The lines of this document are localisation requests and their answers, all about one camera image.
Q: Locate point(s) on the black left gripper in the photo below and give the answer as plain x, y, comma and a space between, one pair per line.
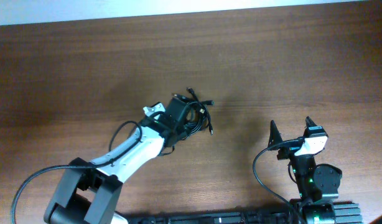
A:
176, 111

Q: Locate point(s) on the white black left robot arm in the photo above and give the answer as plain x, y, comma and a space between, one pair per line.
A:
88, 192

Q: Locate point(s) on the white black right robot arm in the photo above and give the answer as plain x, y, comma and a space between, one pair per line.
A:
317, 183

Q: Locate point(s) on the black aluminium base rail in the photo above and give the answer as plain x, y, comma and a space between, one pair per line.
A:
338, 213

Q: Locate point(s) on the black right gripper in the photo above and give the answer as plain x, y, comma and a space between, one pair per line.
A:
287, 152

